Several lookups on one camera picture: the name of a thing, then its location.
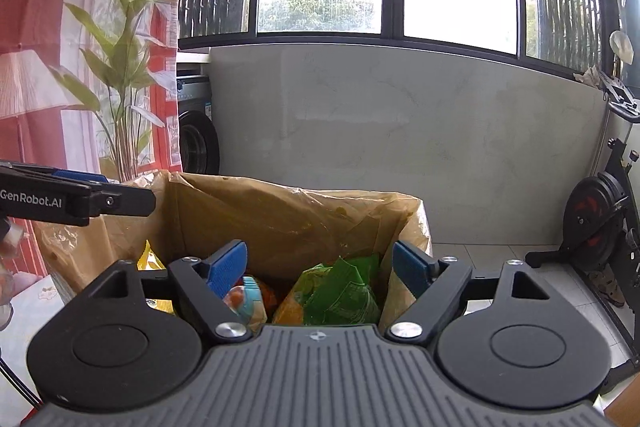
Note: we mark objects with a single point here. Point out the printed red curtain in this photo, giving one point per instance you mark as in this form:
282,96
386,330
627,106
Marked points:
60,57

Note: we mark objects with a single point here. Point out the orange blue snack packet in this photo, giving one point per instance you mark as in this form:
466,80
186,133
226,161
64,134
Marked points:
245,299

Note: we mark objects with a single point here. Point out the large green snack packet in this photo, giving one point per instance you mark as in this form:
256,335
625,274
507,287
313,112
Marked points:
340,292

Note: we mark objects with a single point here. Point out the brown sandal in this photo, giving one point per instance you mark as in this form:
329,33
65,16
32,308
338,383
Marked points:
607,289

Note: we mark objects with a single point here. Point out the brown cardboard box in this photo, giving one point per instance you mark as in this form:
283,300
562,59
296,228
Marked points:
280,227

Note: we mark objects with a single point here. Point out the person's left hand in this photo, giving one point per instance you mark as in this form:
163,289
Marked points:
9,237

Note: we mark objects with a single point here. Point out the yellow snack packet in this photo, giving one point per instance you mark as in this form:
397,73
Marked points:
150,257

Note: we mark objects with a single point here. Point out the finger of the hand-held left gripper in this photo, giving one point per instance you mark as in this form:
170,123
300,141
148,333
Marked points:
125,203
75,176

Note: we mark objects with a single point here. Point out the beige cloth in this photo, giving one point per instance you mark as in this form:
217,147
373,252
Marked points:
591,77

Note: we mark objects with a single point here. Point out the white hanging bag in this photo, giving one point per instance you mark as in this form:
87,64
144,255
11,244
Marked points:
621,44

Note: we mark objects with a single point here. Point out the grey washing machine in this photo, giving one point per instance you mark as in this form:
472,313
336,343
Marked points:
197,132

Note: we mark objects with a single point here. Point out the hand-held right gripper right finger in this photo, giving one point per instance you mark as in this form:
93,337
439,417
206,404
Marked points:
410,264

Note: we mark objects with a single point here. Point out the black exercise bike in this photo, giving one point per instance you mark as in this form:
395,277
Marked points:
595,217

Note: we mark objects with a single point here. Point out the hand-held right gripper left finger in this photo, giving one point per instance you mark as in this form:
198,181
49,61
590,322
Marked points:
227,267

